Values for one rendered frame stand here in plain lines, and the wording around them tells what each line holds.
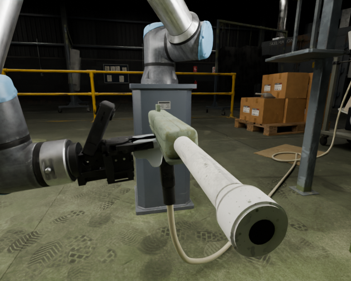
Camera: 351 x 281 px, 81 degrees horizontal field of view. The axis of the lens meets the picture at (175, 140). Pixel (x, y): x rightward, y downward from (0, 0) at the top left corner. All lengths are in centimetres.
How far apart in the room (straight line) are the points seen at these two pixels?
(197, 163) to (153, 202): 94
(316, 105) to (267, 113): 191
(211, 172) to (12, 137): 37
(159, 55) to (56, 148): 72
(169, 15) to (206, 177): 76
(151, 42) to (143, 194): 73
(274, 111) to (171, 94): 253
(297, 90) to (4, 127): 346
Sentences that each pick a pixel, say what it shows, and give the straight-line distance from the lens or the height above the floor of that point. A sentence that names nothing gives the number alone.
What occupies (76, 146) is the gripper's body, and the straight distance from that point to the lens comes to 46.
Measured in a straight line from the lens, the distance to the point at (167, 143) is 27.
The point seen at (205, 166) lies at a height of 55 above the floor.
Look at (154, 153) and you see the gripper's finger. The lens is 43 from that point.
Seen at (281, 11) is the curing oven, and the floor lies 377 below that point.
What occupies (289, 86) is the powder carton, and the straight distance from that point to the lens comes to 350.
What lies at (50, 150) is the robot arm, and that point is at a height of 50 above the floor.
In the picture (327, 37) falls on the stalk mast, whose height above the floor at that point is 88.
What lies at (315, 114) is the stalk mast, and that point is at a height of 48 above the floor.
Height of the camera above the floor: 61
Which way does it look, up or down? 13 degrees down
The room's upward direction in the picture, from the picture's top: straight up
